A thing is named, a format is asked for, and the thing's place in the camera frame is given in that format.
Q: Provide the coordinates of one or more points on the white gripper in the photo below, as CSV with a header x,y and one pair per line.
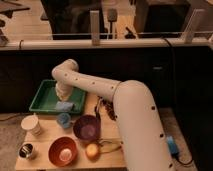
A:
x,y
63,91

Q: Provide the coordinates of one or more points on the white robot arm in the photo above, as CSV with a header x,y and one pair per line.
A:
x,y
144,141

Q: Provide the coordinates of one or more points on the green plastic tray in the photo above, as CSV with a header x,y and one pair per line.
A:
x,y
46,99

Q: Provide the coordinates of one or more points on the blue mug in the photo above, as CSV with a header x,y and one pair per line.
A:
x,y
64,120

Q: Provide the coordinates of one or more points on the purple bowl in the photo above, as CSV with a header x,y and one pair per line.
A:
x,y
87,128

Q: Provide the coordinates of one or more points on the white paper cup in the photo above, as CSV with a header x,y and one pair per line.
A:
x,y
31,124

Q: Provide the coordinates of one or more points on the orange bowl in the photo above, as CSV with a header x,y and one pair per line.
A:
x,y
57,146

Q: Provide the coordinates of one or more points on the white ball in bowl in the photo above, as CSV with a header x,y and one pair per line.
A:
x,y
65,155

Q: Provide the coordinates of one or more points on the yellow apple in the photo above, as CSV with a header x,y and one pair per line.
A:
x,y
92,151

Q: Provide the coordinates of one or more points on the white table rail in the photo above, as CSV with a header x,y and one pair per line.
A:
x,y
97,43

